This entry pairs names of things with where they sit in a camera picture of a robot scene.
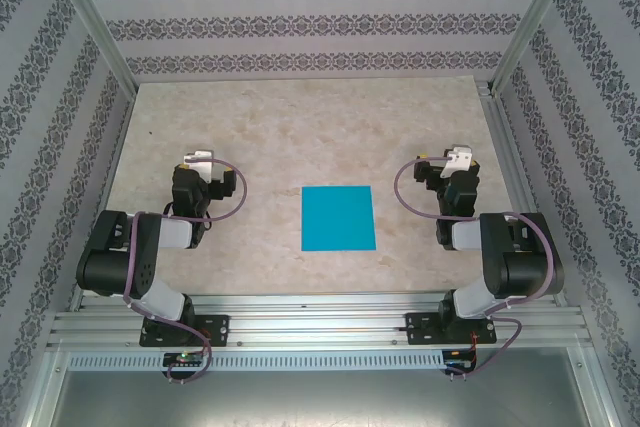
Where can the blue square paper sheet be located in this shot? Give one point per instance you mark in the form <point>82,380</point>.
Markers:
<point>337,219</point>

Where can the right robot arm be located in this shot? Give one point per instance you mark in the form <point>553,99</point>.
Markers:
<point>470,302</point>

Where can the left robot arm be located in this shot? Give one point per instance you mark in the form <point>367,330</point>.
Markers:
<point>150,292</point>

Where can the grey sheet metal panel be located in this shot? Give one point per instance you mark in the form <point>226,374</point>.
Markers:
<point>320,399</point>

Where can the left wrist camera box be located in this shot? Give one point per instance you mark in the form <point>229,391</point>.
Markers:
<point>200,159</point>

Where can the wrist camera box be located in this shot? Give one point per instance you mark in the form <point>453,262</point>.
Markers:
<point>459,159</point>
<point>200,159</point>

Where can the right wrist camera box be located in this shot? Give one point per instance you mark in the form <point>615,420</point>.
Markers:
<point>459,159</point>

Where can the aluminium side rail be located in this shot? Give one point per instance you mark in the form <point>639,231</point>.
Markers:
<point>107,187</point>
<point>510,157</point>

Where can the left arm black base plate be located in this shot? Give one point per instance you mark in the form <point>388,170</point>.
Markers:
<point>215,329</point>

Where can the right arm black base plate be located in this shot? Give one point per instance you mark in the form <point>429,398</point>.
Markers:
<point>420,329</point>

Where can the long aluminium mounting rail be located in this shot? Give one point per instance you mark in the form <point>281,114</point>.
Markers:
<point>315,322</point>

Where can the aluminium frame post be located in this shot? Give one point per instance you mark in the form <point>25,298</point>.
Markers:
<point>90,17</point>
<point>535,17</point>

